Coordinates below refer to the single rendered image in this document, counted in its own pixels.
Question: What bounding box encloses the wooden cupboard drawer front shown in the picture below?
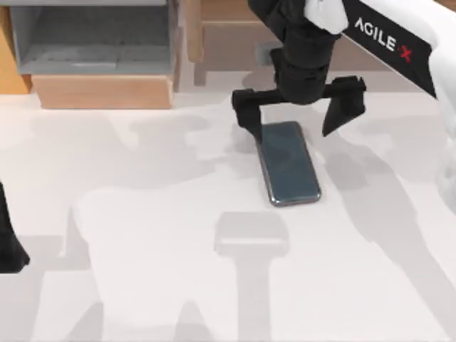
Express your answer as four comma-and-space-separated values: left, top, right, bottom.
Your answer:
202, 20, 393, 73

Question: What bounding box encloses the black smartphone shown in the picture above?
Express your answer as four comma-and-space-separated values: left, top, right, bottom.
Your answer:
254, 120, 322, 208

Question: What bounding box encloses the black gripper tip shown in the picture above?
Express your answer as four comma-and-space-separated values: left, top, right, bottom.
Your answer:
0, 181, 31, 275

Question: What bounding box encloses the pale wooden drawer front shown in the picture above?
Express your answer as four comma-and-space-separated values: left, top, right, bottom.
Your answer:
31, 72, 175, 110

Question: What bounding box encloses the wooden cupboard with drawer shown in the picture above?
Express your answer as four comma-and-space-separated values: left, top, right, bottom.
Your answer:
187, 0, 403, 87

